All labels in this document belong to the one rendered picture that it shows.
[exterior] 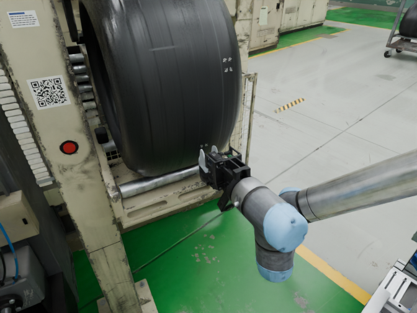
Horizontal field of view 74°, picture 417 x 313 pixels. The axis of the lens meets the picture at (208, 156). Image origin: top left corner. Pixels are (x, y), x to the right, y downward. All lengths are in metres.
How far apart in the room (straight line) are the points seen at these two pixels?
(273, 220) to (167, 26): 0.43
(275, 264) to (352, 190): 0.20
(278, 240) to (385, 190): 0.21
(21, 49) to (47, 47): 0.05
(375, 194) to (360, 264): 1.42
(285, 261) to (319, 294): 1.21
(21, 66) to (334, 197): 0.72
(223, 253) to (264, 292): 0.33
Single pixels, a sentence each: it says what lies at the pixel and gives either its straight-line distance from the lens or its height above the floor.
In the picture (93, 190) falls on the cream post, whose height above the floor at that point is 0.89.
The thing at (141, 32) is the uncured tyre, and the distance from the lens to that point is 0.61.
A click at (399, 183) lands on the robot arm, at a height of 1.17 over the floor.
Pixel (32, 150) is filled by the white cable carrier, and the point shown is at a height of 1.07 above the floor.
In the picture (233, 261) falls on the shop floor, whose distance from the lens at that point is 1.79.
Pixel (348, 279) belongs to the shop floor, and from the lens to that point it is 1.89.
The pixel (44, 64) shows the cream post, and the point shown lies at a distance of 0.76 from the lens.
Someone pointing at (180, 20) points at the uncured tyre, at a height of 1.38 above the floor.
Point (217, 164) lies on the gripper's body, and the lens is 0.61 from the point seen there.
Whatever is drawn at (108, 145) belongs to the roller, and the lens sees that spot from 1.10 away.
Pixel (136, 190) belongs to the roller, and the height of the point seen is 0.90.
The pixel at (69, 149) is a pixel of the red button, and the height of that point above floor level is 1.06.
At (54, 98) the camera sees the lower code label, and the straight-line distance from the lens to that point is 0.79.
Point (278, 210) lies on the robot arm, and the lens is 0.50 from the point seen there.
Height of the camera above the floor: 1.48
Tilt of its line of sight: 36 degrees down
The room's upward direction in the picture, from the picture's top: straight up
